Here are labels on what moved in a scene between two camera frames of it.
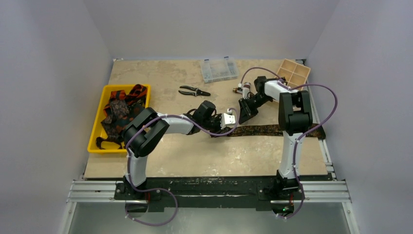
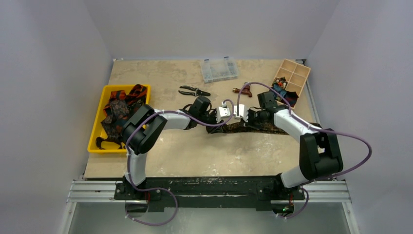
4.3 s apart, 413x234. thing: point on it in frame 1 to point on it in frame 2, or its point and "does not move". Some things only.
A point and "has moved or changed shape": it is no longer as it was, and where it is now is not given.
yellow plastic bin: [112, 146] does not move
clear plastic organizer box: [219, 69] does not move
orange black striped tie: [135, 92] does not move
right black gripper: [246, 107] to [250, 119]
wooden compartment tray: [295, 74] does not move
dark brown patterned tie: [266, 131] has moved or changed shape
